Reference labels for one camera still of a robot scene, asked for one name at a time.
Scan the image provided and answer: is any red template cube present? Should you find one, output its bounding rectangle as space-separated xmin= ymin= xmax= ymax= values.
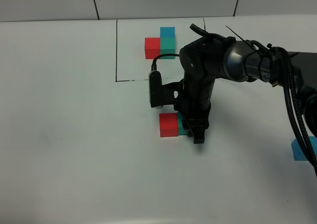
xmin=145 ymin=38 xmax=160 ymax=59

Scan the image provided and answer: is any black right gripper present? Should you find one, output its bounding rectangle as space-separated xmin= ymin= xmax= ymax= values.
xmin=161 ymin=72 xmax=214 ymax=144

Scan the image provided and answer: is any green template cube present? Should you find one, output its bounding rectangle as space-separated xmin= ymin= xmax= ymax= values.
xmin=160 ymin=37 xmax=176 ymax=55

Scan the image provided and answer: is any black braided cable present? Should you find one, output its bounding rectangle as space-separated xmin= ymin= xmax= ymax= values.
xmin=272 ymin=45 xmax=317 ymax=179

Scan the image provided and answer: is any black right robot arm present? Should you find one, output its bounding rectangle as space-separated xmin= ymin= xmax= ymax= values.
xmin=149 ymin=25 xmax=317 ymax=144

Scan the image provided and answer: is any blue template cube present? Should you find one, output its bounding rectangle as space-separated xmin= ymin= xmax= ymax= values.
xmin=160 ymin=27 xmax=175 ymax=38

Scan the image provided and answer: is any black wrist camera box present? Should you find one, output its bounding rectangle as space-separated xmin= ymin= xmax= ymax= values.
xmin=149 ymin=70 xmax=163 ymax=108

